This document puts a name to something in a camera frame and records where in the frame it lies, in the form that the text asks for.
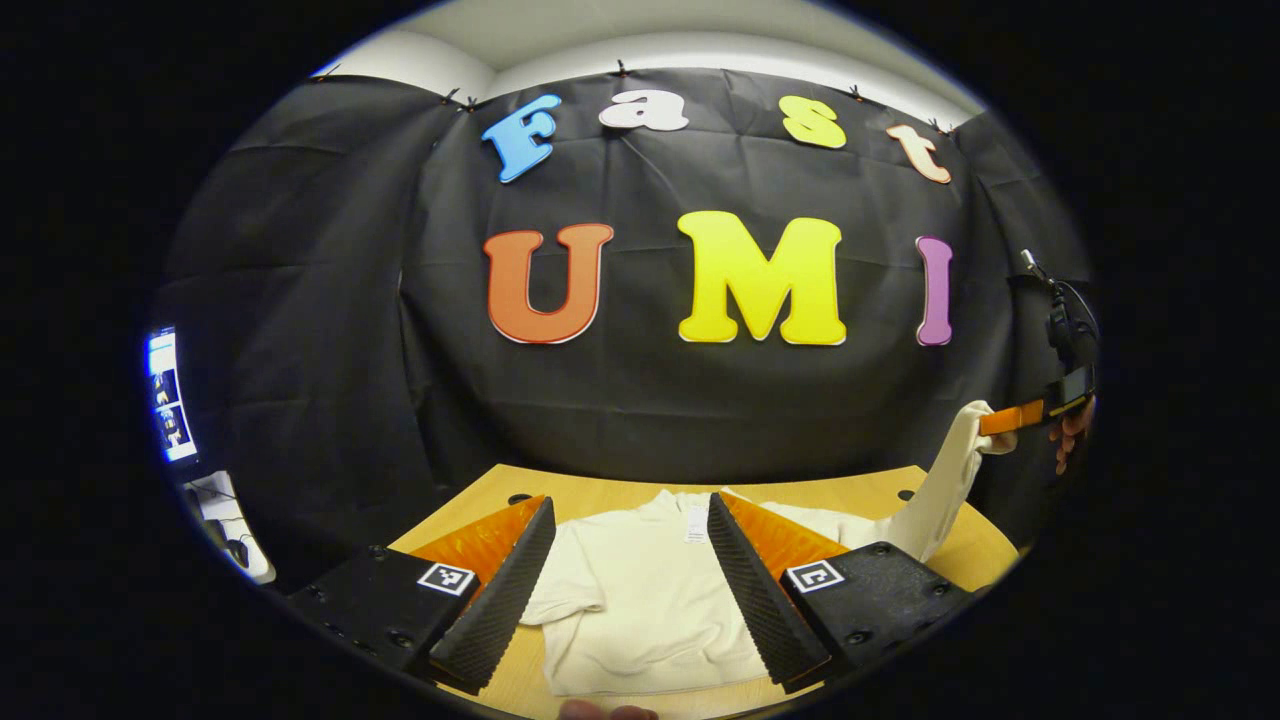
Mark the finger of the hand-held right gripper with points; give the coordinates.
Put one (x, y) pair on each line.
(1010, 417)

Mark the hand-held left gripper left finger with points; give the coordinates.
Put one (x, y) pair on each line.
(505, 610)

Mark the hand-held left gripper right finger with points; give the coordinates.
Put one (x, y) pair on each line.
(760, 610)

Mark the cream white sweater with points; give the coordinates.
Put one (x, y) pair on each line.
(640, 600)

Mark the black backdrop cloth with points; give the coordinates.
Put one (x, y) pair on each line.
(640, 410)

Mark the white side desk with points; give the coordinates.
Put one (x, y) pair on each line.
(215, 500)

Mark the computer monitor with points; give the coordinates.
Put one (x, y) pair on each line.
(165, 400)

